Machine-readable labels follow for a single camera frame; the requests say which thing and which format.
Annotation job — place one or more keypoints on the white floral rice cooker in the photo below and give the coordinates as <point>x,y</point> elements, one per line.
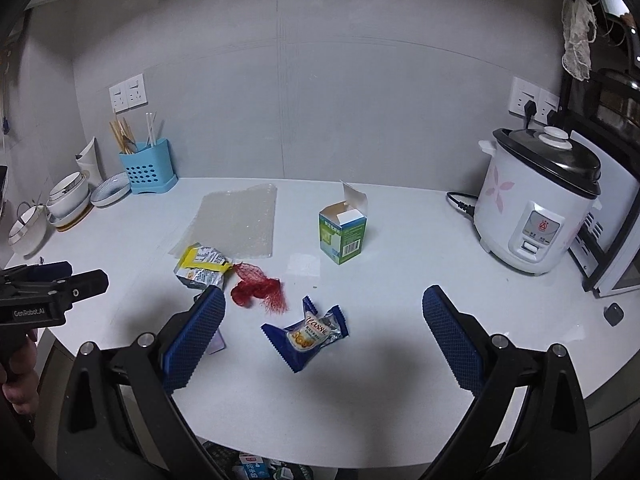
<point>520,200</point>

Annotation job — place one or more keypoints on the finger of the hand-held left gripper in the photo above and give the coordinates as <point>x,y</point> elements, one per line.
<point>45,271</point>
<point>82,285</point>

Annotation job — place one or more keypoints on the metal spoon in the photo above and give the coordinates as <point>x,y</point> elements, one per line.
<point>130,147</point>

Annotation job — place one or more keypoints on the purple foil sachet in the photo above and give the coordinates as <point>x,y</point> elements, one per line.
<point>217,345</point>

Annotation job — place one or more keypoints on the blue utensil holder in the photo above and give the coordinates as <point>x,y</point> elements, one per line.
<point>150,170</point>

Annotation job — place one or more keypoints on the white wall socket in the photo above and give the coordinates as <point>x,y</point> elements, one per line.
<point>119,97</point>
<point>136,91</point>
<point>520,92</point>
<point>550,105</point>

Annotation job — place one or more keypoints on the yellow snack packet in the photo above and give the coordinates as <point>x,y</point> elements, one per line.
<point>200,265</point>

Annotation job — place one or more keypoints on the black mesh bin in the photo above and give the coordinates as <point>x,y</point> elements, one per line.
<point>220,460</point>

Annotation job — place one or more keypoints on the blue white milk carton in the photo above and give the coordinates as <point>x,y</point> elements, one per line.
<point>252,470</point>

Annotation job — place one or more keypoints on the blue snack wrapper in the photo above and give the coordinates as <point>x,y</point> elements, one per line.
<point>307,335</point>

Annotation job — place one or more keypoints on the white microwave oven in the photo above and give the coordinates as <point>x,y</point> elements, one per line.
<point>612,220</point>

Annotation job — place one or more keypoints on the hanging white mesh cloth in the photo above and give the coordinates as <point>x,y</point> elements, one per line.
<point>577,35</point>

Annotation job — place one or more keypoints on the clear bubble wrap sheet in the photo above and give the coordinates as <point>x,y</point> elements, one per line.
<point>235,220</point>

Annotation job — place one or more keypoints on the green white medicine box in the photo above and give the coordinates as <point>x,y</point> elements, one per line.
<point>342,240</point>

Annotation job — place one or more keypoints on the white ceramic jug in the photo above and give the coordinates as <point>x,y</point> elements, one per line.
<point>90,165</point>

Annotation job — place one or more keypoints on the black metal rack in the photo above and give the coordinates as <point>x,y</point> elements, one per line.
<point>620,85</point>

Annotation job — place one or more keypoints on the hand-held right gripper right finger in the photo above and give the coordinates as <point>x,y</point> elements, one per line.
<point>450,340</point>

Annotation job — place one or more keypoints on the wooden trivet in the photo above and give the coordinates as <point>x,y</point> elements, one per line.
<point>80,220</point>

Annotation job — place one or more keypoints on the blue patterned plate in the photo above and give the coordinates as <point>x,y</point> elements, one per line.
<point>112,190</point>

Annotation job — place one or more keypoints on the white bowl dark rim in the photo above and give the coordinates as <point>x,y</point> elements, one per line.
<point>70,207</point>
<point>67,185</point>

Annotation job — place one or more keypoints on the white plastic straw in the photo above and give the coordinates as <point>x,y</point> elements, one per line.
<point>149,130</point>

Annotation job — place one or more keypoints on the red mesh net bag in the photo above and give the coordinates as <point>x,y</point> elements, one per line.
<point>257,290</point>

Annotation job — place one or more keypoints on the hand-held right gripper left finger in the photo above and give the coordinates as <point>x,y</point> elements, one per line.
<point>195,340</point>

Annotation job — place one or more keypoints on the person's left hand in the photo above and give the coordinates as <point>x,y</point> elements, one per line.
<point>22,385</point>

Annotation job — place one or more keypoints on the black plug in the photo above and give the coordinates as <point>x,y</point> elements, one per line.
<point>530,112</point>

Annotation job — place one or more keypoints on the small black device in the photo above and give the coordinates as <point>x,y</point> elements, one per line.
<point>614,314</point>

